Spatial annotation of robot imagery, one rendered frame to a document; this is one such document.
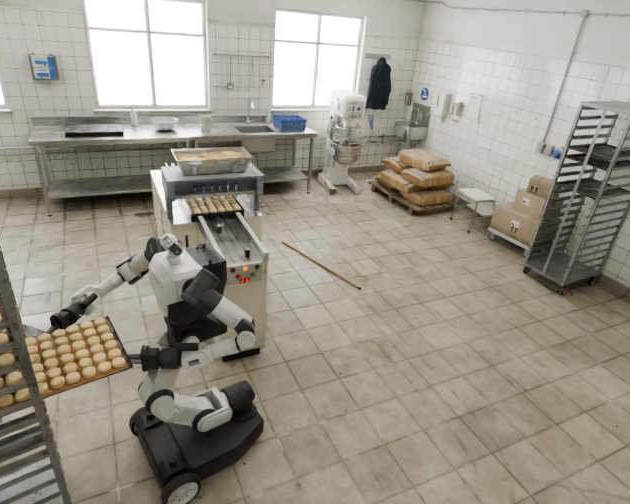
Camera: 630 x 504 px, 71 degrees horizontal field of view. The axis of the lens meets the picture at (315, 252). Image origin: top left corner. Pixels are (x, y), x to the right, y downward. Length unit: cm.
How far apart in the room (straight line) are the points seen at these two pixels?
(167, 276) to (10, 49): 462
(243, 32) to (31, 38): 242
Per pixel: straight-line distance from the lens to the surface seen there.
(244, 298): 308
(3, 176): 661
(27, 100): 634
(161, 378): 235
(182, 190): 347
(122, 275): 246
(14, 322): 175
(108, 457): 300
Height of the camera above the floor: 230
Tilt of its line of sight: 28 degrees down
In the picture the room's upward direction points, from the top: 5 degrees clockwise
